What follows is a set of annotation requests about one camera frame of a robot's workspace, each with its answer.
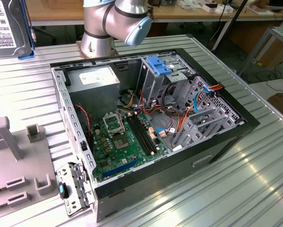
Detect blue data wire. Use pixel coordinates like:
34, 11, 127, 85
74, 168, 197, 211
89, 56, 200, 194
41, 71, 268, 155
193, 84, 214, 114

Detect coloured power wire black plug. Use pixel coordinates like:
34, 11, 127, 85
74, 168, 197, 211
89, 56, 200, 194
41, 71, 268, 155
203, 82, 224, 98

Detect hard disk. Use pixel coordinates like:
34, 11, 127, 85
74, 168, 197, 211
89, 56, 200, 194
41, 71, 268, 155
0, 0, 36, 61

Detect grey disk bay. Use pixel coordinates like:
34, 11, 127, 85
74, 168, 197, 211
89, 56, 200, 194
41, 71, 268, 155
171, 75, 247, 152

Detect black RAM slot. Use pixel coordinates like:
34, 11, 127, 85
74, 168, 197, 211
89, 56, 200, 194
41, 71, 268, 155
133, 114, 154, 155
126, 115, 148, 156
129, 115, 151, 156
136, 114, 157, 155

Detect metal socket cover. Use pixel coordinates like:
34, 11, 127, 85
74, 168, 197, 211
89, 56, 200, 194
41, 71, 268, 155
102, 113, 126, 137

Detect grey drive cage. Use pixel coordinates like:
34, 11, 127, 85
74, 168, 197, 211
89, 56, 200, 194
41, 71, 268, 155
137, 53, 197, 107

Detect CPU socket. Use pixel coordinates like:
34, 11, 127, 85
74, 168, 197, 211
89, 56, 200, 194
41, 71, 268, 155
112, 134, 132, 151

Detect green motherboard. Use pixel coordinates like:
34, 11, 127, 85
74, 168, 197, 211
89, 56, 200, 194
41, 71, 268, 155
91, 112, 169, 183

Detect grey power supply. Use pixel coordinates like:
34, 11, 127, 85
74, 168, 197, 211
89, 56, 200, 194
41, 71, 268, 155
66, 67, 121, 119

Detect blue drive latch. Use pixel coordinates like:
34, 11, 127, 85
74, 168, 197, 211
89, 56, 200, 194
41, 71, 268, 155
146, 55, 174, 77

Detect blue expansion slot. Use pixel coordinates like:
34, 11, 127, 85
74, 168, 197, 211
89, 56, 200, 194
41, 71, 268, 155
101, 157, 140, 179

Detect black PC case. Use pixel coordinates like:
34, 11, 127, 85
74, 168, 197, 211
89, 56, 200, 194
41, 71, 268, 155
49, 48, 261, 223

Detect black blue retainer latch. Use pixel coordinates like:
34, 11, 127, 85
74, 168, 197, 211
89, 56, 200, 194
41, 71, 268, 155
58, 181, 70, 199

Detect wooden desk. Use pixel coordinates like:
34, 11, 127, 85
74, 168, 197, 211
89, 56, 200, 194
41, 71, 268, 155
150, 0, 283, 24
25, 0, 85, 27

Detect white box black lid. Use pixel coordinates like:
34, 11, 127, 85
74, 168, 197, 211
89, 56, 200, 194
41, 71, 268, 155
202, 3, 219, 12

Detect small white box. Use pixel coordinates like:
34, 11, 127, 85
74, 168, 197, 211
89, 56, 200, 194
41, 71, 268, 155
214, 5, 234, 14

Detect grey parts rack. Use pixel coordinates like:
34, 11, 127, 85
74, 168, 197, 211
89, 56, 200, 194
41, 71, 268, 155
0, 115, 59, 215

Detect black stand pole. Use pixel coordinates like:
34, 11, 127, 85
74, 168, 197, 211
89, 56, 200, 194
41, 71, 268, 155
226, 0, 249, 26

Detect brown box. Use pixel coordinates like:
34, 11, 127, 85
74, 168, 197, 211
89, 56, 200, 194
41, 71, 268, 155
267, 92, 283, 119

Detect cardboard box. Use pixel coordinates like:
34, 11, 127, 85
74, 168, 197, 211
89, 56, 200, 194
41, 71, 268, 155
257, 35, 283, 69

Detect white paper tray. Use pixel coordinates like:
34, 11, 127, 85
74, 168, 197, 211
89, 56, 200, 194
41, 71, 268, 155
247, 4, 274, 16

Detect black monitor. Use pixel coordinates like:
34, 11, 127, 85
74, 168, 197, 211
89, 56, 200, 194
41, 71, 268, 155
268, 0, 283, 12

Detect orange red wire bundle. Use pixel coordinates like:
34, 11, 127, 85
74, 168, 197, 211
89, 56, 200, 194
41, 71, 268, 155
137, 88, 195, 133

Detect yellow orange wire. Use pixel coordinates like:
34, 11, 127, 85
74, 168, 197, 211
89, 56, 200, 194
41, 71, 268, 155
119, 90, 138, 109

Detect pale blue wire pink plug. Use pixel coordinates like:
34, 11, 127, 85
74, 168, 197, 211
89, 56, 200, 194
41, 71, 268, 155
155, 127, 167, 138

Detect red black fan wire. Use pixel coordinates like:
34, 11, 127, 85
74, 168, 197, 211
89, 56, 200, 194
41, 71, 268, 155
74, 104, 93, 143

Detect silver slot bracket retainer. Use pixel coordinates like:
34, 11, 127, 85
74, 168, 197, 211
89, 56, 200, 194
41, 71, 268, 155
57, 162, 96, 218

